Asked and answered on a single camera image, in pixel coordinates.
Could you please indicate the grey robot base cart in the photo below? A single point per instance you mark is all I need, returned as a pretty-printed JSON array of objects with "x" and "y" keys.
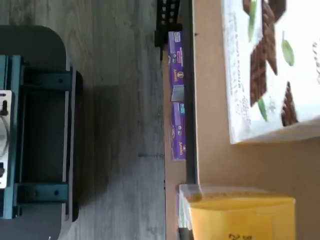
[{"x": 47, "y": 50}]

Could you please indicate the white chocolate cookie box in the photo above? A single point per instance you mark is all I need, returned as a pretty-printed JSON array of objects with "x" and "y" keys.
[{"x": 265, "y": 75}]

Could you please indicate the xArm robot arm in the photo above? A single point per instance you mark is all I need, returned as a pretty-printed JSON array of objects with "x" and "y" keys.
[{"x": 3, "y": 136}]

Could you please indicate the silver mounting plate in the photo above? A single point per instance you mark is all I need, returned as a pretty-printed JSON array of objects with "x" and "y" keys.
[{"x": 5, "y": 100}]

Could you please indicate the teal metal mounting frame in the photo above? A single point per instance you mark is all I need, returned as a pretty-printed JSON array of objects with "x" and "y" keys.
[{"x": 15, "y": 125}]

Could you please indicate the dark metal shelf rail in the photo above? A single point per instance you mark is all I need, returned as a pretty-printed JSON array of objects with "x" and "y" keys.
[{"x": 191, "y": 100}]

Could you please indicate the purple Annie's pasta box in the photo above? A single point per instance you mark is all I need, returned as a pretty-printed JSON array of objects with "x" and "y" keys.
[
  {"x": 176, "y": 62},
  {"x": 178, "y": 132}
]

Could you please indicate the wooden shelf board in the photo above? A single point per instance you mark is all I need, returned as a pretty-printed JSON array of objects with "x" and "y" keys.
[
  {"x": 168, "y": 175},
  {"x": 212, "y": 162}
]

